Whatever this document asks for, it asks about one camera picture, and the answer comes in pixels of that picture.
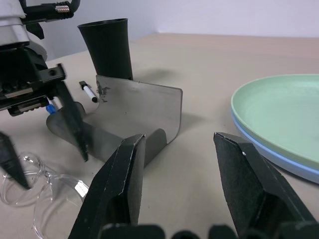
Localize blue plate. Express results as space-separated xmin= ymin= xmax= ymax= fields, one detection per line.
xmin=231 ymin=109 xmax=319 ymax=185

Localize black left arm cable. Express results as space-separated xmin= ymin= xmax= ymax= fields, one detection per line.
xmin=19 ymin=0 xmax=81 ymax=21

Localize white marker with blue cap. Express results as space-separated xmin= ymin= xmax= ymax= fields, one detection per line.
xmin=45 ymin=96 xmax=63 ymax=116

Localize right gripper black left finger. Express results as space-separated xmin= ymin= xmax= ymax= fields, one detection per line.
xmin=67 ymin=133 xmax=147 ymax=239

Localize black plastic cup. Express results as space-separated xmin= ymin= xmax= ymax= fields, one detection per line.
xmin=77 ymin=17 xmax=134 ymax=81

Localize clear plastic glasses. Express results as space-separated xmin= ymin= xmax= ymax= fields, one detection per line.
xmin=0 ymin=151 xmax=89 ymax=239

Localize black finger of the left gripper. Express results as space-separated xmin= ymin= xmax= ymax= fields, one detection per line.
xmin=55 ymin=80 xmax=89 ymax=163
xmin=0 ymin=131 xmax=30 ymax=190

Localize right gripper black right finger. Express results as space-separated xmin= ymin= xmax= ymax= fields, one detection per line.
xmin=213 ymin=131 xmax=317 ymax=237

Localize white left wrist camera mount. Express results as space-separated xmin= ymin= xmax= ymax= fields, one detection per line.
xmin=0 ymin=0 xmax=48 ymax=59

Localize white marker with black cap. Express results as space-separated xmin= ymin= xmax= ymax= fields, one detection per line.
xmin=79 ymin=80 xmax=99 ymax=104

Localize green plate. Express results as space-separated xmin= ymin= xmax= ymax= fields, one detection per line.
xmin=230 ymin=74 xmax=319 ymax=172

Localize grey metal glasses case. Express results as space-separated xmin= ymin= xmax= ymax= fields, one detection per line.
xmin=45 ymin=74 xmax=183 ymax=166

